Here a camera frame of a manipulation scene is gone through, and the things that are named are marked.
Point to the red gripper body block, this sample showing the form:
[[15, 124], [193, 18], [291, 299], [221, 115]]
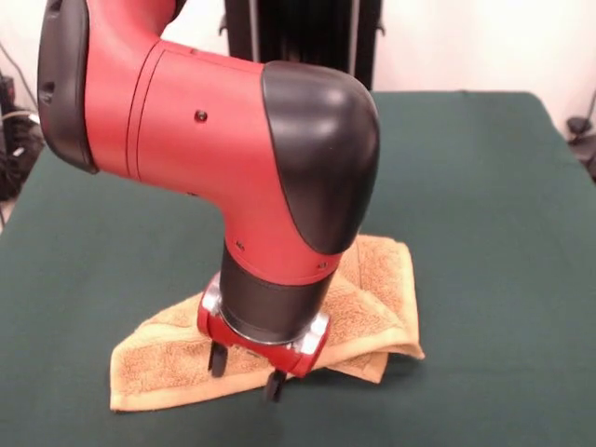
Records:
[[284, 361]]

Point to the tan terry towel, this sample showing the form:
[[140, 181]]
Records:
[[363, 316]]

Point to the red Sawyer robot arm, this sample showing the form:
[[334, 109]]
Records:
[[209, 139]]

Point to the small black device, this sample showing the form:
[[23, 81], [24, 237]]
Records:
[[7, 88]]

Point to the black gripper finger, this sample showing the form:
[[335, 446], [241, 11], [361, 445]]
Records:
[[274, 386], [218, 358]]

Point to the dark green table cloth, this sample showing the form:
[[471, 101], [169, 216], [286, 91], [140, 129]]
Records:
[[489, 233]]

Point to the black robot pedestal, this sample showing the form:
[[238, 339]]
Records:
[[302, 28]]

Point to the black floor plug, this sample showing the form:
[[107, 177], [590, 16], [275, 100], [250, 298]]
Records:
[[579, 125]]

